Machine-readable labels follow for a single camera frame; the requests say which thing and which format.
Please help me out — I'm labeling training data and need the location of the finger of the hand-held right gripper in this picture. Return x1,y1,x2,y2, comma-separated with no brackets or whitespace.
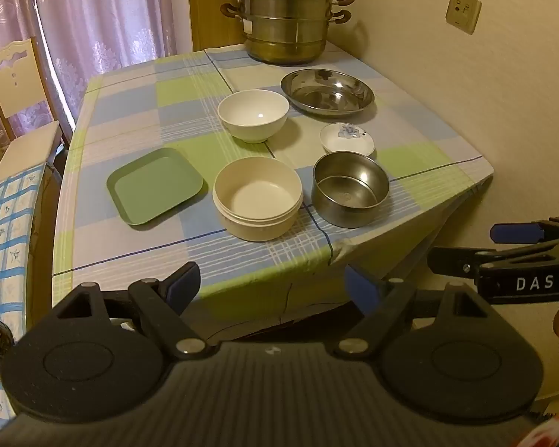
427,241,559,276
490,217,559,245

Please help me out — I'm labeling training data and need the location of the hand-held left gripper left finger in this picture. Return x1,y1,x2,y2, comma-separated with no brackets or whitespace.
52,261,210,360

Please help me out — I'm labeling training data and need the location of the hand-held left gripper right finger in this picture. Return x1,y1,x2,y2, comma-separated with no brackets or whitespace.
333,264,492,360

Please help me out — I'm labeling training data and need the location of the stainless steel bowl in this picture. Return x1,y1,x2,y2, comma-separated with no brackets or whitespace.
312,152,391,229

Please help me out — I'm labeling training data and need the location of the cream ribbed bowl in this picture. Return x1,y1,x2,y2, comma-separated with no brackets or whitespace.
212,156,304,242

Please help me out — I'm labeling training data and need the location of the green square plate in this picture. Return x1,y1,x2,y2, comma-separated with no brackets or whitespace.
106,147,205,227

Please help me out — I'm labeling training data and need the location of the small floral dish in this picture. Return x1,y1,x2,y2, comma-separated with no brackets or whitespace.
319,122,376,156

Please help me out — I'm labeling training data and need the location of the white ceramic bowl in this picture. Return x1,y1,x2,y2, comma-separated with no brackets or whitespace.
217,89,290,144

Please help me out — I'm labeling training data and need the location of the stainless steel round plate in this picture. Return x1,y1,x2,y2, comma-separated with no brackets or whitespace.
280,68,376,117

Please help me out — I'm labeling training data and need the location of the red white printed object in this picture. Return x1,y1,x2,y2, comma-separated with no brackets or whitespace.
522,410,559,447

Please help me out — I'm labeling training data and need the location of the checked tablecloth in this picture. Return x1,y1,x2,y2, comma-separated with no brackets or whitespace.
51,39,497,338

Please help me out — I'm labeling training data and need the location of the blue checked cloth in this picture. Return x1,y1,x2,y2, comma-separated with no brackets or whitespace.
0,163,52,429

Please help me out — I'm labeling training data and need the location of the cream wooden chair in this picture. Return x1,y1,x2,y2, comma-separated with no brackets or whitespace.
0,37,70,187

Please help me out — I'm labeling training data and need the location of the stainless steel steamer pot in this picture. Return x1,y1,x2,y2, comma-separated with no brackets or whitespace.
217,0,356,67

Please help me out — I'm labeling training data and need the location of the pink lace curtain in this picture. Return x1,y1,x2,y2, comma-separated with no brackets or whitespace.
0,0,178,150

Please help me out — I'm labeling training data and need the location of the large beige wall socket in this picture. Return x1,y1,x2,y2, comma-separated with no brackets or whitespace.
445,0,482,35

